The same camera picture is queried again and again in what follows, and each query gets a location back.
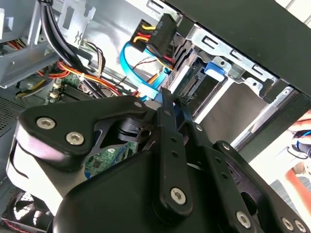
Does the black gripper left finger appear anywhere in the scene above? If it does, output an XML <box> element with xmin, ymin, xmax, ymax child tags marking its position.
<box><xmin>8</xmin><ymin>88</ymin><xmax>194</xmax><ymax>218</ymax></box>

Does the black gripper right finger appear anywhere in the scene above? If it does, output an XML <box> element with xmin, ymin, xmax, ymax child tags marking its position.
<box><xmin>174</xmin><ymin>96</ymin><xmax>311</xmax><ymax>233</ymax></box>

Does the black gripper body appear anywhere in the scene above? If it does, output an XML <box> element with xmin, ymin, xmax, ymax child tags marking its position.
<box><xmin>52</xmin><ymin>150</ymin><xmax>225</xmax><ymax>233</ymax></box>

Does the round black tool blue ring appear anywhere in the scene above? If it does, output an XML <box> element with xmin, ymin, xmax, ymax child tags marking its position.
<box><xmin>290</xmin><ymin>130</ymin><xmax>311</xmax><ymax>160</ymax></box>

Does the hard disk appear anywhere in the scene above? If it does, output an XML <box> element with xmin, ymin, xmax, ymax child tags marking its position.
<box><xmin>165</xmin><ymin>57</ymin><xmax>225</xmax><ymax>98</ymax></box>

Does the blue data wire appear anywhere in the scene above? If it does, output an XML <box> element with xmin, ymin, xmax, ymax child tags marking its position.
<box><xmin>120</xmin><ymin>40</ymin><xmax>175</xmax><ymax>102</ymax></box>

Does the orange power wire black connector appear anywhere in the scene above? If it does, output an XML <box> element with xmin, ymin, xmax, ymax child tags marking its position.
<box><xmin>130</xmin><ymin>13</ymin><xmax>178</xmax><ymax>71</ymax></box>

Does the person's hand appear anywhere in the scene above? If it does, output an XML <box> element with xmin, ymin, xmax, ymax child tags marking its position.
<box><xmin>289</xmin><ymin>116</ymin><xmax>311</xmax><ymax>134</ymax></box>

